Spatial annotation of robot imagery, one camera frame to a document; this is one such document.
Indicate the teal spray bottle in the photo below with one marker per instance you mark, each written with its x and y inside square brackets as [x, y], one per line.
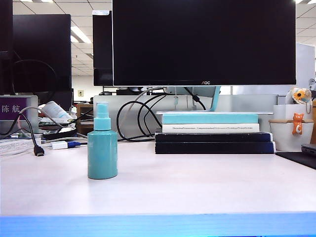
[102, 153]

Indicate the teal book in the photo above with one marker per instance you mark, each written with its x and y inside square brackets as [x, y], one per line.
[209, 118]

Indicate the white book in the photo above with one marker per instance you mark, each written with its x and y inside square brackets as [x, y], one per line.
[209, 128]

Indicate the thin black book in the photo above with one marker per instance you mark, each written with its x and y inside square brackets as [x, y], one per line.
[212, 137]

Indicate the black computer mouse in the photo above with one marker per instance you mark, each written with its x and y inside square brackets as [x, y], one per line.
[105, 93]

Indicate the teal white monitor stand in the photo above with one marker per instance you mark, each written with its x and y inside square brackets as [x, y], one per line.
[213, 98]

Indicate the thick black book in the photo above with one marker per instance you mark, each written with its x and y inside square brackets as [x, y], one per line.
[212, 147]

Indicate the brown wooden box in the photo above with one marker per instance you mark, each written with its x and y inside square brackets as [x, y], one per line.
[84, 116]

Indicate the blue VGA connector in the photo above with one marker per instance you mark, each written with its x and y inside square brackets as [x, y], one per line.
[73, 144]

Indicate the large black AOC monitor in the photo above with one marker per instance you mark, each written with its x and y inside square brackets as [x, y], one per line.
[202, 42]

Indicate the narrow black monitor back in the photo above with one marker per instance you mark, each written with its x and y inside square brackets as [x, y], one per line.
[102, 49]

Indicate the flat black object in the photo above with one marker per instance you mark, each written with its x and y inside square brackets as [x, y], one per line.
[59, 134]

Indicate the white adapter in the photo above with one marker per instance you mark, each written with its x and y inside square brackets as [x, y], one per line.
[59, 145]

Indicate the white lying bottle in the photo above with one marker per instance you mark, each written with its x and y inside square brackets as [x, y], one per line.
[55, 109]

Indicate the ceiling light panel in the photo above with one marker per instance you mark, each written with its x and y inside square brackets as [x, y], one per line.
[80, 34]

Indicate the white box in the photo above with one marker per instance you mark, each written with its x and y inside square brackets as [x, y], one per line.
[281, 112]

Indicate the orange cat figurine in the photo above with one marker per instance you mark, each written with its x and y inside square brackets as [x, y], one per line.
[298, 123]

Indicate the printed paper sheets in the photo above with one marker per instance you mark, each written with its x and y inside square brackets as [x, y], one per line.
[14, 146]

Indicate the purple name plate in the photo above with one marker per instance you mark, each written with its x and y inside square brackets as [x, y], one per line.
[12, 108]

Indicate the black mouse pad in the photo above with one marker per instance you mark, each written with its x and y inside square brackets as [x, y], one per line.
[298, 159]

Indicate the grey flat device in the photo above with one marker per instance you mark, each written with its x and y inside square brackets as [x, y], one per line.
[309, 149]

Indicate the dark monitor edge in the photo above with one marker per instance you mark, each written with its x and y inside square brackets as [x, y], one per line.
[5, 37]

